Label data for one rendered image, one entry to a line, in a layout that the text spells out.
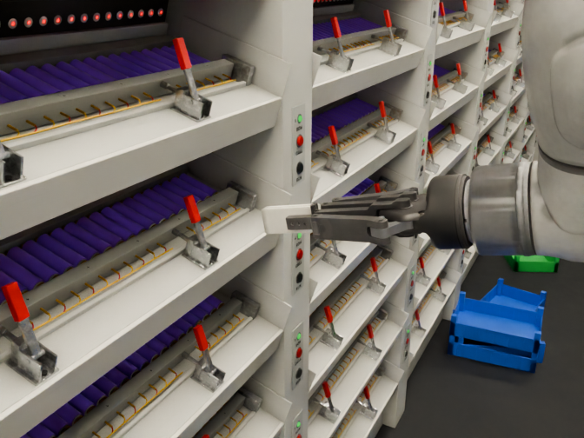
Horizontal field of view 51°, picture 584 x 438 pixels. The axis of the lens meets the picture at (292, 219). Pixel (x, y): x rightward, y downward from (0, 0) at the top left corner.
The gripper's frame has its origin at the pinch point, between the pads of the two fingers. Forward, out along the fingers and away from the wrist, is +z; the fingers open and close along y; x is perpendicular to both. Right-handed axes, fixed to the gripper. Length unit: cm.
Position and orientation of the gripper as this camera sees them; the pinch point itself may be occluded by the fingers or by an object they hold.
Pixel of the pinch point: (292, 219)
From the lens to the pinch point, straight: 69.8
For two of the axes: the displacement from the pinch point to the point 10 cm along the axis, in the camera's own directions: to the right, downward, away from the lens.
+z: -8.8, 0.4, 4.7
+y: 4.3, -3.1, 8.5
